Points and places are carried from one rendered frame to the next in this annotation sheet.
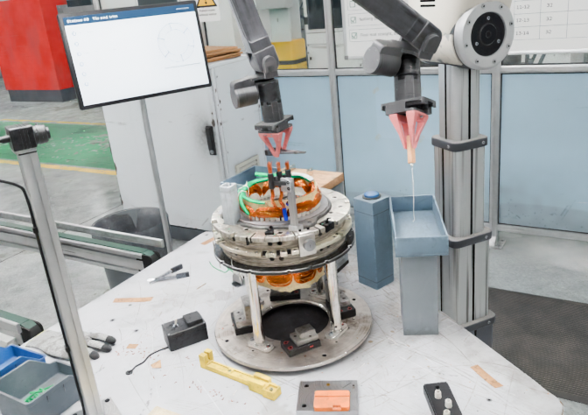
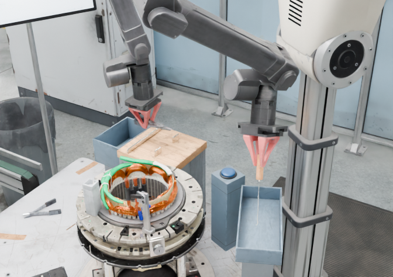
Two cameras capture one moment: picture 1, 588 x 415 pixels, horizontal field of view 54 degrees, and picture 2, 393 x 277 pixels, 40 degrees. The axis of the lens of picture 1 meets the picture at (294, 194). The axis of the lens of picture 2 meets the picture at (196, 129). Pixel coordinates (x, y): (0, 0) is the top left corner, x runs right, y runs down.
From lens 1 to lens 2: 0.41 m
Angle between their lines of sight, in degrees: 11
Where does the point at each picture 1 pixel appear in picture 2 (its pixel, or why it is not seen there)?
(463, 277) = (302, 249)
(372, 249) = (224, 220)
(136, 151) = not seen: hidden behind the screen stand
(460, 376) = not seen: outside the picture
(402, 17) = (261, 60)
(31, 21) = not seen: outside the picture
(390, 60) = (248, 91)
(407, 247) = (245, 255)
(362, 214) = (218, 189)
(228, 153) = (116, 41)
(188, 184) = (76, 65)
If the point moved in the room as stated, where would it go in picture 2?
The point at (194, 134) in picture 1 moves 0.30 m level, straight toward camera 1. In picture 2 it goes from (84, 20) to (85, 36)
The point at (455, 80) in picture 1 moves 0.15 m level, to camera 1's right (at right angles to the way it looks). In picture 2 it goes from (313, 90) to (372, 89)
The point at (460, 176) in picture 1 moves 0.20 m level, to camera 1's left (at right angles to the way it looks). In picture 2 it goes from (309, 170) to (235, 171)
